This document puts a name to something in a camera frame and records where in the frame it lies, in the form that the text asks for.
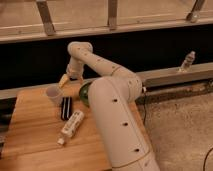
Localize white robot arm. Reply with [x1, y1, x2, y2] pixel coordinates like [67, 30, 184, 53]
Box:
[59, 42, 160, 171]

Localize black rectangular case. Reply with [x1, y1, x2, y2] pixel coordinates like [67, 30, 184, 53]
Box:
[61, 97, 72, 121]

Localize clear plastic bottle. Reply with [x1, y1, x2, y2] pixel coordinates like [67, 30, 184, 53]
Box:
[179, 51, 195, 72]

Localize black cable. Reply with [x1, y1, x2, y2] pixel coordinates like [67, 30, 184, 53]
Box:
[202, 147, 213, 171]

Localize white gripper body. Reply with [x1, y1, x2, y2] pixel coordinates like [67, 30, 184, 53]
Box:
[66, 57, 84, 80]

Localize white tube bottle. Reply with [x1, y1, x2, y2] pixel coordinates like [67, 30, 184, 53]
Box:
[57, 110, 85, 145]

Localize green bowl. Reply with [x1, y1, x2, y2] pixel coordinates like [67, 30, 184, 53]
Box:
[79, 82, 91, 106]

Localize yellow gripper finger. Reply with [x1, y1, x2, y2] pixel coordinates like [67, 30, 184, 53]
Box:
[79, 77, 84, 84]
[58, 74, 70, 88]

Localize metal railing frame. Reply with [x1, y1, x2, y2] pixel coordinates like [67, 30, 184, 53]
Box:
[0, 0, 213, 44]

